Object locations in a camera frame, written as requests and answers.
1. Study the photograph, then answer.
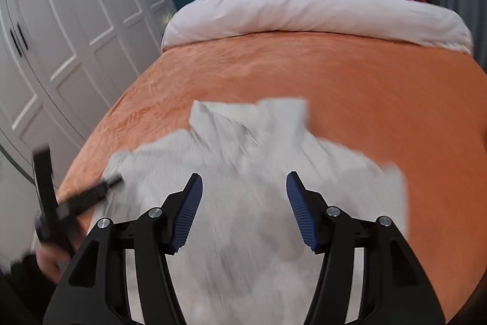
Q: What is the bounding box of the white padded jacket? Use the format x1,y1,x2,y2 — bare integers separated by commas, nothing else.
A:
93,99,408,324

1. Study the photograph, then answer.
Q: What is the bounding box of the person's left hand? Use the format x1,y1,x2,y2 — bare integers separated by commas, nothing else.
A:
36,244,71,284

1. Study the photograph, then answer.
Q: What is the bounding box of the orange bed blanket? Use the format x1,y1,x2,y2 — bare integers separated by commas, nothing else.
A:
58,32,486,319

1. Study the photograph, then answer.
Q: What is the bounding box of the white panelled wardrobe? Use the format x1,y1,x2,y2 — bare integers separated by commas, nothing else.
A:
1,0,175,182

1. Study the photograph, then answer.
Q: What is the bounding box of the white folded duvet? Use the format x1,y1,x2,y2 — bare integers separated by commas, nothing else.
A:
161,0,474,55

